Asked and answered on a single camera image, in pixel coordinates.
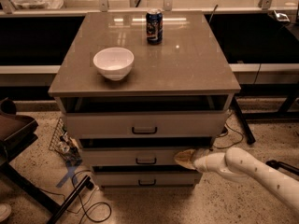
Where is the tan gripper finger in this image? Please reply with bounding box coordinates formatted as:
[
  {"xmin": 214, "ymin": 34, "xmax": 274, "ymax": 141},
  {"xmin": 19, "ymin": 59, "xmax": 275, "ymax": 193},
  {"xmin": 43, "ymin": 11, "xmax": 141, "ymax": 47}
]
[{"xmin": 174, "ymin": 149, "xmax": 197, "ymax": 170}]

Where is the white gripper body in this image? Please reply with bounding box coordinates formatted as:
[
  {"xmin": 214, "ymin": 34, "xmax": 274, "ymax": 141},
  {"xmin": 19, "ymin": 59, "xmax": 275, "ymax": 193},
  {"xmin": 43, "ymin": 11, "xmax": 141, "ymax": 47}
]
[{"xmin": 192, "ymin": 150, "xmax": 228, "ymax": 174}]

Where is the grey drawer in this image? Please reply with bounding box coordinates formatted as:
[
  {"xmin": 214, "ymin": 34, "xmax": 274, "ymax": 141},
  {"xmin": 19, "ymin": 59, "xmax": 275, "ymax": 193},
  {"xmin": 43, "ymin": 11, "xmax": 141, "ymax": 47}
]
[
  {"xmin": 93, "ymin": 172, "xmax": 201, "ymax": 188},
  {"xmin": 79, "ymin": 147, "xmax": 194, "ymax": 166},
  {"xmin": 62, "ymin": 111, "xmax": 228, "ymax": 139}
]

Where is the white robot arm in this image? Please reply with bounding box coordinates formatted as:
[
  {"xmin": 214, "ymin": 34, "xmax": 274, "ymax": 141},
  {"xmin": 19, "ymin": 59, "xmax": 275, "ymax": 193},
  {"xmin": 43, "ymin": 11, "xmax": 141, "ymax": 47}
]
[{"xmin": 174, "ymin": 147, "xmax": 299, "ymax": 215}]

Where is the grey drawer cabinet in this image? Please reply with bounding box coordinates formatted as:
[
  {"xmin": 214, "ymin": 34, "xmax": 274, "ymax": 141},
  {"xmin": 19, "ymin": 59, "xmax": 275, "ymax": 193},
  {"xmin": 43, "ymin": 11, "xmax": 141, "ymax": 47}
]
[{"xmin": 49, "ymin": 11, "xmax": 240, "ymax": 174}]

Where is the black leaning bar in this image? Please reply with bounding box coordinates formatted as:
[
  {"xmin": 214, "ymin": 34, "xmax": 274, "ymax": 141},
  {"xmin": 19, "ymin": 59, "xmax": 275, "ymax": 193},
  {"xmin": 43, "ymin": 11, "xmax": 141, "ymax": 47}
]
[{"xmin": 232, "ymin": 97, "xmax": 255, "ymax": 145}]

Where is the black chair caster leg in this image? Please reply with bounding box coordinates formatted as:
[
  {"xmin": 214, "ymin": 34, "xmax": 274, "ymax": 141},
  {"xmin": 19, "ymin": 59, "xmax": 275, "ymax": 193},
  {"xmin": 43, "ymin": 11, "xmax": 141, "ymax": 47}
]
[{"xmin": 266, "ymin": 160, "xmax": 299, "ymax": 175}]

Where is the white ceramic bowl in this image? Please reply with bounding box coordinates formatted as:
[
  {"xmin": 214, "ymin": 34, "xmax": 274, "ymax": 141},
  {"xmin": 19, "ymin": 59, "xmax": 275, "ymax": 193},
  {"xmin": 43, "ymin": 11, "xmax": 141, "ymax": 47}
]
[{"xmin": 93, "ymin": 47, "xmax": 135, "ymax": 81}]

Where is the blue soda can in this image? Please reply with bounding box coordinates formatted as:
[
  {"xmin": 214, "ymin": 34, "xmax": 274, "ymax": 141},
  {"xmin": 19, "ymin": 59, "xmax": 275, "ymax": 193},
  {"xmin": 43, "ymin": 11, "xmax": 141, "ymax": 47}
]
[{"xmin": 146, "ymin": 8, "xmax": 163, "ymax": 45}]

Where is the dark chair left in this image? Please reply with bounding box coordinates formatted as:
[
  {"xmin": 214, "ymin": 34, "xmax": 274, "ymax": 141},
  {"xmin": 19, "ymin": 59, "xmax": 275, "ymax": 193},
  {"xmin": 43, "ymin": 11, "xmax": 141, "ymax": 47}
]
[{"xmin": 0, "ymin": 98, "xmax": 60, "ymax": 214}]

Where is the black floor cable right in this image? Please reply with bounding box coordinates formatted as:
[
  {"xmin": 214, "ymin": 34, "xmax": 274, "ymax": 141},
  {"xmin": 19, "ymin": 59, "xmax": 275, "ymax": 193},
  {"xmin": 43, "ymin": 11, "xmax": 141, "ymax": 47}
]
[{"xmin": 213, "ymin": 112, "xmax": 245, "ymax": 150}]

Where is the wire basket with clutter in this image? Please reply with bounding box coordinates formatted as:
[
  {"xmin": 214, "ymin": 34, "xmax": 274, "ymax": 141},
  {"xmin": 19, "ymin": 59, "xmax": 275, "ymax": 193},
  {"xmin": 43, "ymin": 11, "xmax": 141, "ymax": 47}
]
[{"xmin": 49, "ymin": 119, "xmax": 82, "ymax": 166}]

